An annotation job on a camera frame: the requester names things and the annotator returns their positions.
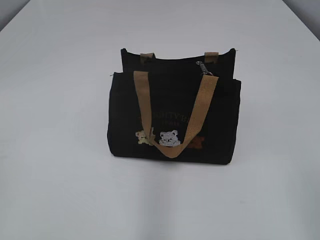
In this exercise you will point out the black canvas tote bag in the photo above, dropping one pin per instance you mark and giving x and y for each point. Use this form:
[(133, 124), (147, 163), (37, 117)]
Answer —
[(174, 84)]

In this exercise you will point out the silver zipper pull clasp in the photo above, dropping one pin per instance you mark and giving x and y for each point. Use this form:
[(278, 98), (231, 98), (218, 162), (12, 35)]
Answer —
[(203, 68)]

